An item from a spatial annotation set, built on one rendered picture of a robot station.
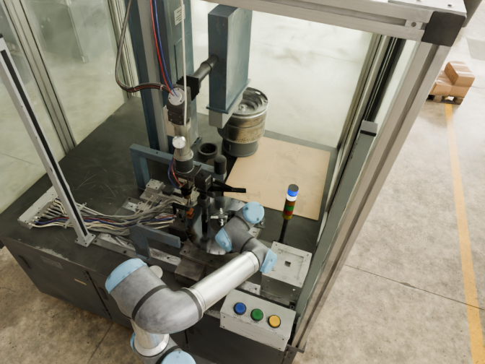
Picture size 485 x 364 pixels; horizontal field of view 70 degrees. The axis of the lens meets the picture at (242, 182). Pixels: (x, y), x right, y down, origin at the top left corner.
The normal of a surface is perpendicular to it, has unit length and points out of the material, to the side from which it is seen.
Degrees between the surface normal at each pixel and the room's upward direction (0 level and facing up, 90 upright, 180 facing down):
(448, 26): 90
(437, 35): 90
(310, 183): 0
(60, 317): 0
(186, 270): 0
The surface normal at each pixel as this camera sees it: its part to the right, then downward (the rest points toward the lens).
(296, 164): 0.05, -0.70
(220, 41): -0.33, 0.66
